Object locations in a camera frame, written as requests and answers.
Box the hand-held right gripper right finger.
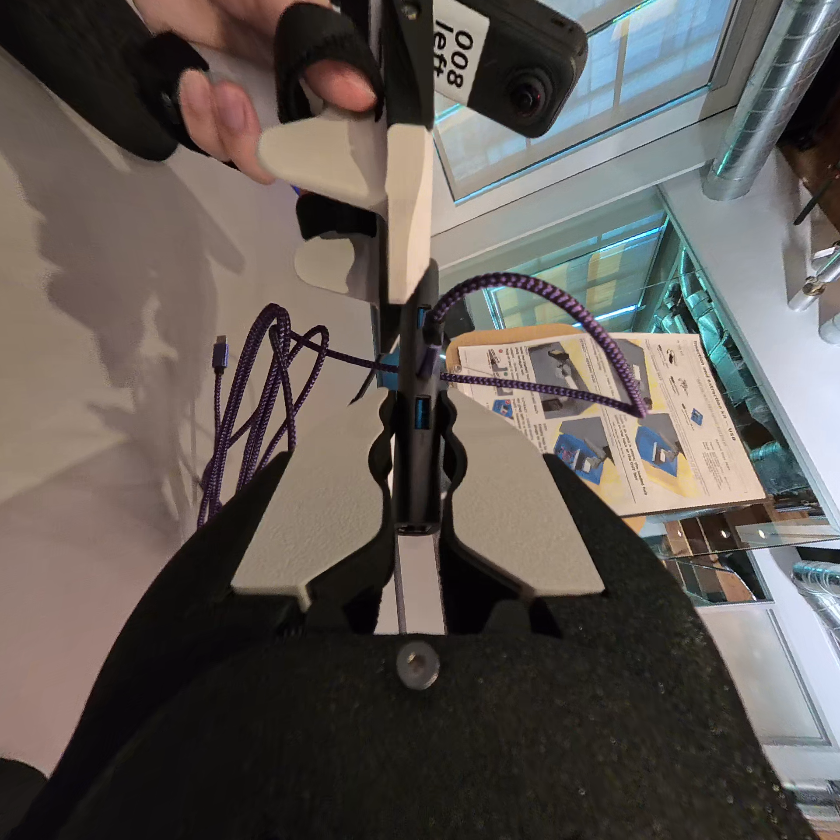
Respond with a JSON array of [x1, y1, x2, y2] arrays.
[[436, 388, 605, 614]]

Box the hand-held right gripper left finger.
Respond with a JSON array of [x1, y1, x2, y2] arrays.
[[231, 387, 398, 614]]

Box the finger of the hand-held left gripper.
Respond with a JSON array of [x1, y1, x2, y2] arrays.
[[377, 125, 437, 355]]

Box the grey USB hub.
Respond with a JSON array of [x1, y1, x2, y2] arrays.
[[351, 262, 450, 536]]

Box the purple braided USB cable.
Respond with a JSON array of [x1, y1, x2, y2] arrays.
[[197, 272, 652, 529]]

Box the grey desk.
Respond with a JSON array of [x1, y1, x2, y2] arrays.
[[0, 46, 395, 775]]

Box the person's left hand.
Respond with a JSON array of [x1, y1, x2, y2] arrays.
[[131, 0, 380, 186]]

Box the printed instruction sheet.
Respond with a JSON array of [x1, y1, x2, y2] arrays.
[[456, 331, 769, 519]]

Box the large window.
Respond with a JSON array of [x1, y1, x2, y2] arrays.
[[430, 0, 785, 201]]

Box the narrow window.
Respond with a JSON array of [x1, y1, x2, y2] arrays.
[[482, 210, 670, 332]]

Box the silver ventilation duct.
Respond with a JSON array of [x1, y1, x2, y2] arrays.
[[702, 0, 840, 201]]

